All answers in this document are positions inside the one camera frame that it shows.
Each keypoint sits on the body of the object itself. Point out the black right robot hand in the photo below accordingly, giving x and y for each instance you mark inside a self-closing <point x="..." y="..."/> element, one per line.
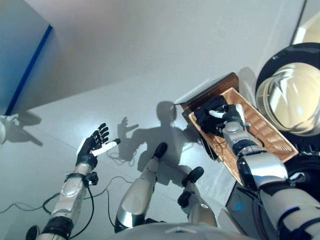
<point x="232" y="113"/>

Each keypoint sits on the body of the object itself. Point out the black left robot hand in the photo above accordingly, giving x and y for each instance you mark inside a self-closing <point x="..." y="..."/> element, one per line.
<point x="87" y="152"/>

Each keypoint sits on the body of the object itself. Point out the black garment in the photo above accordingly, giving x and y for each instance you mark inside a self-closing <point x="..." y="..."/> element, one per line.
<point x="205" y="120"/>

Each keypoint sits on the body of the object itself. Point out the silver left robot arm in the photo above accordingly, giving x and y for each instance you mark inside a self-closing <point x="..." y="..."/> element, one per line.
<point x="70" y="192"/>

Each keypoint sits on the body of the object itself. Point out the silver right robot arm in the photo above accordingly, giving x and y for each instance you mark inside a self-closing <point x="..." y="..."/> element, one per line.
<point x="262" y="170"/>

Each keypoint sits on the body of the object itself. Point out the grey front-load washing machine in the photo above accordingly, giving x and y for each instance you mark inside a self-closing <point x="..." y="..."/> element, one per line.
<point x="235" y="200"/>

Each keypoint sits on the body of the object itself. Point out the brown glossy curved stand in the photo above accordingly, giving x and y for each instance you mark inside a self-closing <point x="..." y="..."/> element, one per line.
<point x="225" y="85"/>

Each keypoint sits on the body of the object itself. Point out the woven wicker laundry basket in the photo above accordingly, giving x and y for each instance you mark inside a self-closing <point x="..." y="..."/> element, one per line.
<point x="270" y="140"/>

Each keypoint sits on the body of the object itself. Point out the round glass washer door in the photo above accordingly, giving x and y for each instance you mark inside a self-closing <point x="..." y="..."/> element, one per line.
<point x="287" y="100"/>

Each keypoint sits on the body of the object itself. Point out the silver left robot leg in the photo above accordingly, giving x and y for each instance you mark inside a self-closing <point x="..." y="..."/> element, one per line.
<point x="135" y="197"/>

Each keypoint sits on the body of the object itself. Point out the silver robot leg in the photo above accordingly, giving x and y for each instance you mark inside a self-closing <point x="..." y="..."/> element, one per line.
<point x="200" y="212"/>
<point x="135" y="197"/>

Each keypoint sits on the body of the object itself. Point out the silver right robot leg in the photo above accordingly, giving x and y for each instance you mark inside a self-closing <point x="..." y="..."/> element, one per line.
<point x="200" y="212"/>

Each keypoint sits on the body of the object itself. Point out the white counter cabinet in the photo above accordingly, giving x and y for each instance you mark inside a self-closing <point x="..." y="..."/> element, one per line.
<point x="312" y="30"/>

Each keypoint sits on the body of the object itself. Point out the grey robot torso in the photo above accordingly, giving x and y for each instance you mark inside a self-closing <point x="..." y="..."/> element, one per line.
<point x="175" y="232"/>

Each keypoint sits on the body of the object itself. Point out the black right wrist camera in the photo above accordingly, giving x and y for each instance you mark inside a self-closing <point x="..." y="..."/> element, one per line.
<point x="220" y="128"/>

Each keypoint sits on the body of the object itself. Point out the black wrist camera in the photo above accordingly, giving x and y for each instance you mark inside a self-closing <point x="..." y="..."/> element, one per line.
<point x="92" y="178"/>
<point x="220" y="128"/>

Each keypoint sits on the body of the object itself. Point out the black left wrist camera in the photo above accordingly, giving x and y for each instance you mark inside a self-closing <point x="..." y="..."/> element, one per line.
<point x="92" y="178"/>

